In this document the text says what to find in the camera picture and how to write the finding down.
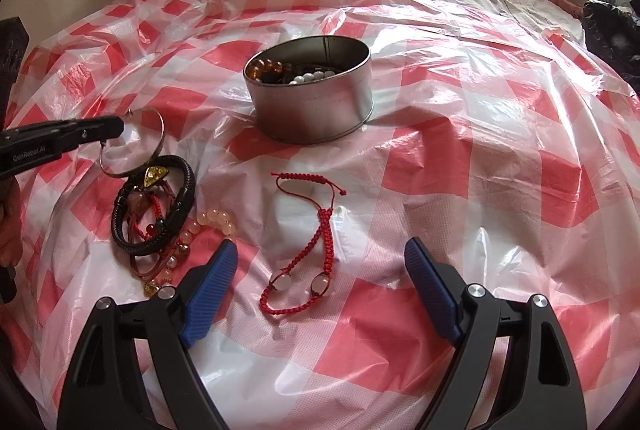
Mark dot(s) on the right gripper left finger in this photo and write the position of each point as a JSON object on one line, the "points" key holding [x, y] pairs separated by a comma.
{"points": [[103, 386]]}

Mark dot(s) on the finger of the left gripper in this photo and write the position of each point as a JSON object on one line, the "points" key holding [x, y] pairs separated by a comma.
{"points": [[27, 147]]}

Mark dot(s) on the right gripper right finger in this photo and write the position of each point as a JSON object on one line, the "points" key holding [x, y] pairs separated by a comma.
{"points": [[539, 386]]}

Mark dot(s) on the silver bangle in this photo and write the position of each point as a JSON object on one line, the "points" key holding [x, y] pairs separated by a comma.
{"points": [[140, 142]]}

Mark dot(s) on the left hand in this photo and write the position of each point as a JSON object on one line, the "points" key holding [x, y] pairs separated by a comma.
{"points": [[11, 246]]}

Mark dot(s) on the yellow triangular pendant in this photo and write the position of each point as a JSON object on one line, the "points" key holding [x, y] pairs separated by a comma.
{"points": [[154, 175]]}

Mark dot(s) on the red white checkered plastic sheet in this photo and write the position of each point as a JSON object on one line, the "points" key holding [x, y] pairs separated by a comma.
{"points": [[513, 155]]}

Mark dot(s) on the round silver metal tin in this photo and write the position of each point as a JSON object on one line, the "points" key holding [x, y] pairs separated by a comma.
{"points": [[311, 89]]}

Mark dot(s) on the black clothes pile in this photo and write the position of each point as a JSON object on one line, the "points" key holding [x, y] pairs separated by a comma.
{"points": [[612, 34]]}

